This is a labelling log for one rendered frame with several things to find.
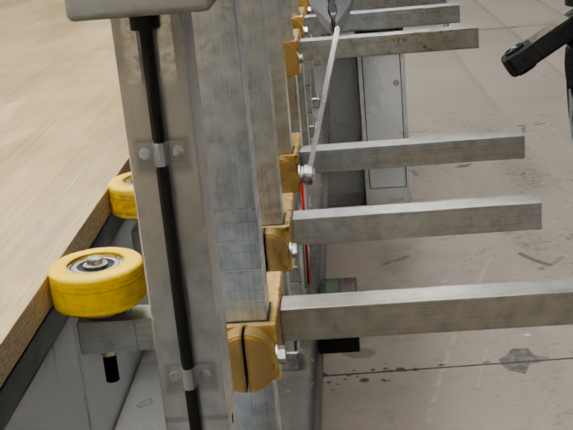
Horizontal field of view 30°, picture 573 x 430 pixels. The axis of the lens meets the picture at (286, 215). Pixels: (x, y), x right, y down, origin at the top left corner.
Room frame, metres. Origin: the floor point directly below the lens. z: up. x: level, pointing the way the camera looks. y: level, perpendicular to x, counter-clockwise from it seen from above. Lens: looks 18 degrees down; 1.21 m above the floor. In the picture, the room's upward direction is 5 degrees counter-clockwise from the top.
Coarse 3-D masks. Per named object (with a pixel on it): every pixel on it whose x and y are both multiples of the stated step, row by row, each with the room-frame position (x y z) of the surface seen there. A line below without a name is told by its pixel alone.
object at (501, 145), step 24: (336, 144) 1.34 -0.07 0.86; (360, 144) 1.33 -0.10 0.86; (384, 144) 1.32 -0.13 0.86; (408, 144) 1.31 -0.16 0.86; (432, 144) 1.31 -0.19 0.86; (456, 144) 1.31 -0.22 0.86; (480, 144) 1.31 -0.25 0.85; (504, 144) 1.30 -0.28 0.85; (336, 168) 1.32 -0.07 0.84; (360, 168) 1.32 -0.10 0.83
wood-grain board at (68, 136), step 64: (0, 0) 3.17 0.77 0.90; (0, 64) 2.00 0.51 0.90; (64, 64) 1.93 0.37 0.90; (0, 128) 1.44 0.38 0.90; (64, 128) 1.40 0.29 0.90; (0, 192) 1.12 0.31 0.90; (64, 192) 1.10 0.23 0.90; (0, 256) 0.91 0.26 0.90; (64, 256) 0.90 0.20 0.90; (0, 320) 0.76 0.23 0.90; (0, 384) 0.70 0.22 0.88
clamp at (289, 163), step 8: (296, 136) 1.37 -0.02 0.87; (296, 144) 1.32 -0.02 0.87; (296, 152) 1.29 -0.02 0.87; (280, 160) 1.26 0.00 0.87; (288, 160) 1.26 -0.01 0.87; (296, 160) 1.27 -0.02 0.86; (280, 168) 1.25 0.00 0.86; (288, 168) 1.25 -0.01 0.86; (296, 168) 1.26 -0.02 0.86; (288, 176) 1.25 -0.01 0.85; (296, 176) 1.25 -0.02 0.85; (288, 184) 1.25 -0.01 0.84; (296, 184) 1.25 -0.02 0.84; (288, 192) 1.25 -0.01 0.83; (296, 192) 1.27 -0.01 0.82
